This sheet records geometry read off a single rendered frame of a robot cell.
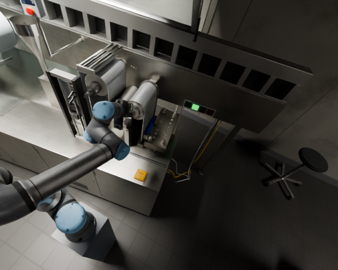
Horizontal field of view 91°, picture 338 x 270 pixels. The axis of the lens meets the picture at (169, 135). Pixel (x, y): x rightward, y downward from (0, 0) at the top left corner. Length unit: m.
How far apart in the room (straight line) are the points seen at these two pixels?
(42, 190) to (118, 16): 1.01
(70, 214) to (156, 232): 1.25
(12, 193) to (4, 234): 1.73
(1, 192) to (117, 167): 0.75
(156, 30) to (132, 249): 1.87
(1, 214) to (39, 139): 0.95
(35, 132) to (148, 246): 1.44
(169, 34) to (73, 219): 1.08
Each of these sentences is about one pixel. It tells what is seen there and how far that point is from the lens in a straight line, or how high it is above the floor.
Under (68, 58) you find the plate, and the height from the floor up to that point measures 1.22.
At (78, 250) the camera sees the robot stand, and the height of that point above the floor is 0.90.
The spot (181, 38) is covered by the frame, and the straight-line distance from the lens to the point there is 1.12.
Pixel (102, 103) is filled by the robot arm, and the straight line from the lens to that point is 0.71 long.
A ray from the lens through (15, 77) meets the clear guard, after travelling 1.73.
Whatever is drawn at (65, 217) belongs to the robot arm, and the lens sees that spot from 0.93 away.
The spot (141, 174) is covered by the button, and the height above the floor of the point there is 0.92.
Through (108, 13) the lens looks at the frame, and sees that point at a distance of 1.28.
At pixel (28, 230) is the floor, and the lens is 2.23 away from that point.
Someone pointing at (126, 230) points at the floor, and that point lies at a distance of 2.01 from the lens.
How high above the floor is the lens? 1.99
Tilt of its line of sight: 50 degrees down
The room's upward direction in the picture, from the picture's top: 17 degrees clockwise
